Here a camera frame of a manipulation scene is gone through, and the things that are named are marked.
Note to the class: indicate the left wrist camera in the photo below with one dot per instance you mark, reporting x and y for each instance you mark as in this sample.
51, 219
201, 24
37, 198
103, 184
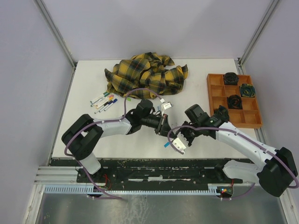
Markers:
166, 105

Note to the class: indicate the aluminium frame post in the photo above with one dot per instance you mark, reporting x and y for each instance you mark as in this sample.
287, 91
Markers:
55, 31
266, 17

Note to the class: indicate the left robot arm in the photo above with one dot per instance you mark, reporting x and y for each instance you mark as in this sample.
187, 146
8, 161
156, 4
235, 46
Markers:
82, 137

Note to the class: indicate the orange compartment tray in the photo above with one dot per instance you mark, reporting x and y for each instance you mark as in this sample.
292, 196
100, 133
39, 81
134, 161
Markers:
249, 116

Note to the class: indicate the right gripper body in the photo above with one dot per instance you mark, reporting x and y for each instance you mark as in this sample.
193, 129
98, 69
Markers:
189, 134

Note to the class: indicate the dark green rolled sock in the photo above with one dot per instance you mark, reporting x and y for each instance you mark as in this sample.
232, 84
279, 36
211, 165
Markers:
223, 111

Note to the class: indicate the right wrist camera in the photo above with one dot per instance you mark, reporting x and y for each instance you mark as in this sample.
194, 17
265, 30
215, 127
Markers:
180, 145

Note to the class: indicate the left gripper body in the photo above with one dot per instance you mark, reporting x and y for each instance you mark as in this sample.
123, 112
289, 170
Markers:
160, 129

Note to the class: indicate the yellow plaid cloth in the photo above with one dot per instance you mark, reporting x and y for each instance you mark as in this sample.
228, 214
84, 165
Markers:
146, 74

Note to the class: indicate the black orange rolled sock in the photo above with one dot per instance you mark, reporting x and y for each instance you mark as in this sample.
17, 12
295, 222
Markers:
234, 102

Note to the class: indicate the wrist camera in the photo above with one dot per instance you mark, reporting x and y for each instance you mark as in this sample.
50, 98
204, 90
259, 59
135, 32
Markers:
180, 145
166, 105

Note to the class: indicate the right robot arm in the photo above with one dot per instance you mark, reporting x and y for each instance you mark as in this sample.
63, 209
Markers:
273, 169

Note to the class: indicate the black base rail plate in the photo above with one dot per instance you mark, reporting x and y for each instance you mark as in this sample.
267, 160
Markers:
161, 174

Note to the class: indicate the teal yellow rolled sock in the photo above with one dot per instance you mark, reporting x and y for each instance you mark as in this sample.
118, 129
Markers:
247, 91

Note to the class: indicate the pink cap pen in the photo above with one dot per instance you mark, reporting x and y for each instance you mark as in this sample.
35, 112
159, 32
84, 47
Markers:
105, 101

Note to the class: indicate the left aluminium frame post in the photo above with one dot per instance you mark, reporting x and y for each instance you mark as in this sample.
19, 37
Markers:
55, 31

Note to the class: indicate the right aluminium frame post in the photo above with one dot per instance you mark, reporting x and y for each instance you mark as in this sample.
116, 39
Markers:
266, 17

